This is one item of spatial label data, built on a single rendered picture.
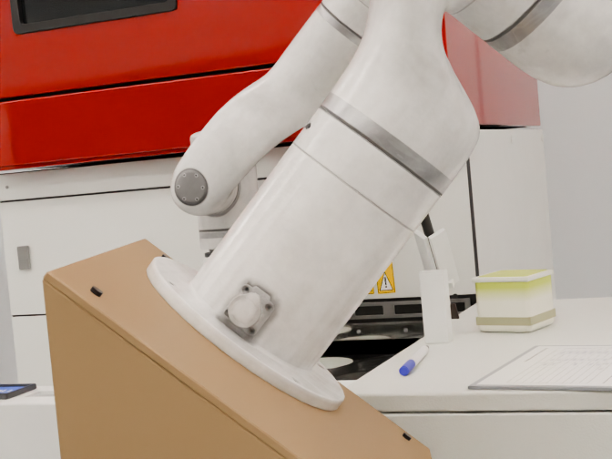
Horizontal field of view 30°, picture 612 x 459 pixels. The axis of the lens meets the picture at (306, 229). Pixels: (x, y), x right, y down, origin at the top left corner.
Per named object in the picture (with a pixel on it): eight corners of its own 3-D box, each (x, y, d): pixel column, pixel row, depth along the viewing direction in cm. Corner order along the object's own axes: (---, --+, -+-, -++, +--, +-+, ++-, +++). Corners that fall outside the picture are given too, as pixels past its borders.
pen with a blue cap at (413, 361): (423, 342, 128) (398, 366, 115) (431, 341, 128) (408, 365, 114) (423, 351, 128) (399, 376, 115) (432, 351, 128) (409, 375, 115)
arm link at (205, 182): (349, 39, 133) (198, 234, 141) (384, 48, 148) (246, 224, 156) (293, -9, 135) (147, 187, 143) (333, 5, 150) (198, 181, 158)
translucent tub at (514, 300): (503, 322, 144) (498, 269, 144) (558, 323, 140) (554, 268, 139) (474, 332, 138) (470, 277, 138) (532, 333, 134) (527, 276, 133)
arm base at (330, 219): (318, 426, 81) (474, 218, 80) (114, 266, 84) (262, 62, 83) (351, 396, 100) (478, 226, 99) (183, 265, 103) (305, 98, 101)
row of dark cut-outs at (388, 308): (204, 324, 184) (202, 309, 183) (472, 314, 168) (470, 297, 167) (202, 325, 183) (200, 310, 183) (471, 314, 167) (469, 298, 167)
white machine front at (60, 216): (28, 402, 200) (5, 173, 197) (489, 396, 170) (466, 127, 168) (17, 405, 197) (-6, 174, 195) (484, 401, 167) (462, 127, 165)
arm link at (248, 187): (245, 228, 146) (270, 223, 155) (235, 125, 145) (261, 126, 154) (185, 232, 149) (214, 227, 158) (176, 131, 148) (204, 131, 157)
